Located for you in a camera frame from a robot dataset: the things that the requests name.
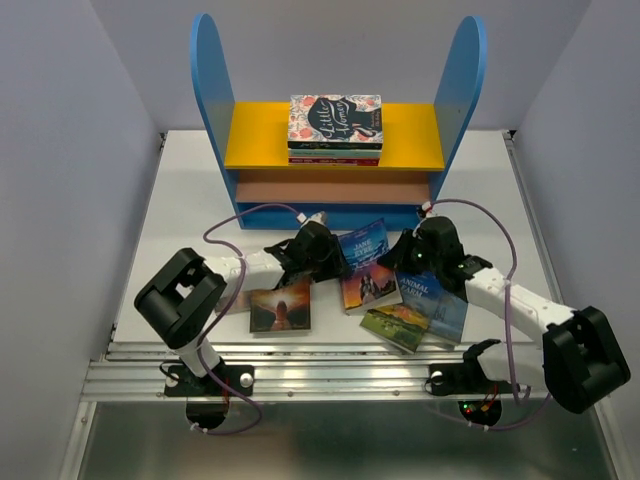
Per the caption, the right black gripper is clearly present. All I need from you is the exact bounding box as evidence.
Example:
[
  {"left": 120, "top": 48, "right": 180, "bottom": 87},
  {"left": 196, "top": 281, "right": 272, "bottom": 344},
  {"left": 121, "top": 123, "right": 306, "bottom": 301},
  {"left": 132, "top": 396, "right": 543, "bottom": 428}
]
[{"left": 375, "top": 228, "right": 441, "bottom": 276}]

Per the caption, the Animal Farm book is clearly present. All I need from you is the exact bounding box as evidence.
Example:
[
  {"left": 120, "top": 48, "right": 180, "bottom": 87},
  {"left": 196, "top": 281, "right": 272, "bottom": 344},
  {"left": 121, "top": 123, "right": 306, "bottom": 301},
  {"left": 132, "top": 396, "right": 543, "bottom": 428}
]
[{"left": 359, "top": 269, "right": 441, "bottom": 356}]

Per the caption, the Jane Eyre blue book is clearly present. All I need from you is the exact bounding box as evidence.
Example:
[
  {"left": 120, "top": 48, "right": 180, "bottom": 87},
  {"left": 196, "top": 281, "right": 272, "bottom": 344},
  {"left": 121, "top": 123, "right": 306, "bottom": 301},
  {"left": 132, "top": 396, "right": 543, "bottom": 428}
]
[{"left": 338, "top": 219, "right": 401, "bottom": 315}]

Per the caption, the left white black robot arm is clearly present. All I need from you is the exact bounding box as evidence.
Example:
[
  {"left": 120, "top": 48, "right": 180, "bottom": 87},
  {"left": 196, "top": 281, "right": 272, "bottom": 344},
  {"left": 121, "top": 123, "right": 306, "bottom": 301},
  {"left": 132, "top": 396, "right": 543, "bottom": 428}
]
[{"left": 134, "top": 220, "right": 351, "bottom": 394}]

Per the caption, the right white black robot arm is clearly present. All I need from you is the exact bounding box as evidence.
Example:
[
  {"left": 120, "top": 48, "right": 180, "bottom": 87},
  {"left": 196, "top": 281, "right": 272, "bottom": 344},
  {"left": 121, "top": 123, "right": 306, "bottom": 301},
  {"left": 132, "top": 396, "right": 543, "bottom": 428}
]
[{"left": 378, "top": 216, "right": 631, "bottom": 414}]

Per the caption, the red spine book in stack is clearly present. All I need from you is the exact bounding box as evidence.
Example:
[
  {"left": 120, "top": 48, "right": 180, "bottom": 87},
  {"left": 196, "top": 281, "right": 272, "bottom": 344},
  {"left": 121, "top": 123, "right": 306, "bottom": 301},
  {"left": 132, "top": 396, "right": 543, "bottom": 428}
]
[{"left": 288, "top": 157, "right": 380, "bottom": 167}]

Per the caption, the green spine book in stack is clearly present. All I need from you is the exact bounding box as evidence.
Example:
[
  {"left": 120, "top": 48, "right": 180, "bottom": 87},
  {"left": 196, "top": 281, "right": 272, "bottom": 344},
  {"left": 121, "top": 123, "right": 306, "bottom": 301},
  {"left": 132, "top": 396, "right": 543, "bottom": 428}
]
[{"left": 288, "top": 148, "right": 382, "bottom": 158}]

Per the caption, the Three Days To See book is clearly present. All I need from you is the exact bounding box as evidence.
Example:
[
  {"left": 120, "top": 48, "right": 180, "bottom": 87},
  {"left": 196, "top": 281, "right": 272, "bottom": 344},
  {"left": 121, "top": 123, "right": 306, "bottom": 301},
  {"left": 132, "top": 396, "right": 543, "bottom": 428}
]
[{"left": 249, "top": 278, "right": 311, "bottom": 334}]

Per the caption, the Nineteen Eighty-Four blue book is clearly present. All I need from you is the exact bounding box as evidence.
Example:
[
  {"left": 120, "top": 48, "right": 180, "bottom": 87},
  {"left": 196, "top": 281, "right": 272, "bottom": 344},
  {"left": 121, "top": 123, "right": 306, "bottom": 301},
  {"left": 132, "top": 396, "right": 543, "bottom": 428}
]
[{"left": 424, "top": 279, "right": 468, "bottom": 345}]

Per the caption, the dark brown book underneath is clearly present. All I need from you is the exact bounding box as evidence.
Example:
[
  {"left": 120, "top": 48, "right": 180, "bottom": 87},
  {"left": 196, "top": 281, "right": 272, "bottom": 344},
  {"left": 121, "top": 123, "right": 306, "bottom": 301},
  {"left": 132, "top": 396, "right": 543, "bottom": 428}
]
[{"left": 214, "top": 291, "right": 251, "bottom": 315}]

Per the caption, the blue yellow wooden bookshelf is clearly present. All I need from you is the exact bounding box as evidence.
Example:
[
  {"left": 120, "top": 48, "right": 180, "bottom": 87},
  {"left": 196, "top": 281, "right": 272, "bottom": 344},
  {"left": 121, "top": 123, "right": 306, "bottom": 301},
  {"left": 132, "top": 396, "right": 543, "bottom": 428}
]
[{"left": 190, "top": 13, "right": 487, "bottom": 231}]

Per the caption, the Little Women floral book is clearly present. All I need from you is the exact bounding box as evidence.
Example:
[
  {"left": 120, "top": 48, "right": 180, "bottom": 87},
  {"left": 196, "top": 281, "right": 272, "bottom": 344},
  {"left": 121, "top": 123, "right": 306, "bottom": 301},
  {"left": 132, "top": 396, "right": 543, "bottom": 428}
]
[{"left": 287, "top": 94, "right": 384, "bottom": 151}]

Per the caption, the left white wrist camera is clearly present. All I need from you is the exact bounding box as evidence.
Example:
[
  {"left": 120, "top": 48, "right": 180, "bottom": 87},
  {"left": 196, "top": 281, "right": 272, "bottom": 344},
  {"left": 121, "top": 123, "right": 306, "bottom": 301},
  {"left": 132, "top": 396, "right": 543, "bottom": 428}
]
[{"left": 296, "top": 211, "right": 328, "bottom": 226}]

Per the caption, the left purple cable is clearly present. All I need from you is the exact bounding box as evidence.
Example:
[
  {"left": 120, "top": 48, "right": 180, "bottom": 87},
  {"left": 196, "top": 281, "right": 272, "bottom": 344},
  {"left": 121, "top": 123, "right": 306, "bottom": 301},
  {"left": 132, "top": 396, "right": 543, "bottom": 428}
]
[{"left": 187, "top": 203, "right": 307, "bottom": 436}]

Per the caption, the aluminium rail frame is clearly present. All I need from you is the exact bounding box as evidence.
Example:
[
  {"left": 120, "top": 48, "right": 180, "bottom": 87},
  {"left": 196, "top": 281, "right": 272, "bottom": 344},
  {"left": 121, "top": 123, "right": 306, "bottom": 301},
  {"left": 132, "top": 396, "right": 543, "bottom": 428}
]
[{"left": 61, "top": 130, "right": 636, "bottom": 479}]

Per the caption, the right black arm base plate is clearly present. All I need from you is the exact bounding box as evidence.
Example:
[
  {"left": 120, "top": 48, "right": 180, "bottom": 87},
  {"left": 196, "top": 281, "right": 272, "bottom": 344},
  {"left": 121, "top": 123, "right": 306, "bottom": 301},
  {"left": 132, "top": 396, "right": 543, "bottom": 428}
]
[{"left": 426, "top": 362, "right": 512, "bottom": 397}]

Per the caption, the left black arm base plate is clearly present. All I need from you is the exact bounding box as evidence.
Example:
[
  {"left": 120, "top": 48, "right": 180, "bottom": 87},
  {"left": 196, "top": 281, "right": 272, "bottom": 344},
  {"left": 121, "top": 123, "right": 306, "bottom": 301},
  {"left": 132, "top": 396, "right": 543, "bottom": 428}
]
[{"left": 159, "top": 362, "right": 255, "bottom": 398}]

